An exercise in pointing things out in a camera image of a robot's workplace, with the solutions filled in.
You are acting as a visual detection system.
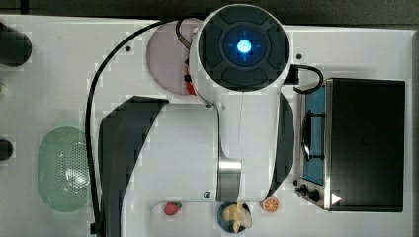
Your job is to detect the red plush ketchup bottle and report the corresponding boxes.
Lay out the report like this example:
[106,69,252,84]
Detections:
[184,68,197,96]

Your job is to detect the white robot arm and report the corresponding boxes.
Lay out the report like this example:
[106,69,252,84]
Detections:
[98,4,294,237]

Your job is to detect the grey round plate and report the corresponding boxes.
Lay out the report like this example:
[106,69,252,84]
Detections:
[146,19,200,96]

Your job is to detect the peeled toy banana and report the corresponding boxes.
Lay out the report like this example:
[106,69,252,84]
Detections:
[222,202,252,233]

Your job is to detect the red toy strawberry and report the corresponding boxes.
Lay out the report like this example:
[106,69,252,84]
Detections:
[164,202,183,216]

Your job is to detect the toy orange slice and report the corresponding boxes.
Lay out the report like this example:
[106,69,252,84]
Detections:
[261,197,280,213]

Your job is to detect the blue bowl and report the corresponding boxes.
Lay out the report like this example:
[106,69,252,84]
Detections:
[217,202,252,234]

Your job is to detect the silver black toaster oven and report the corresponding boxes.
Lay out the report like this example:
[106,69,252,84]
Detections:
[293,78,405,212]

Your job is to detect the green perforated colander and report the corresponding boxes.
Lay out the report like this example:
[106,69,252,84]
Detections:
[38,126,90,212]

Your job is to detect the black cup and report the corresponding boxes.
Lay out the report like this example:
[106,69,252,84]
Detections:
[0,139,14,161]

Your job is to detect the black pot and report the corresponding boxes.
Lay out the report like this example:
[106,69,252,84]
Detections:
[0,23,33,67]

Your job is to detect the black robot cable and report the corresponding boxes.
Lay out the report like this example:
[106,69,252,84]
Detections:
[84,18,181,235]

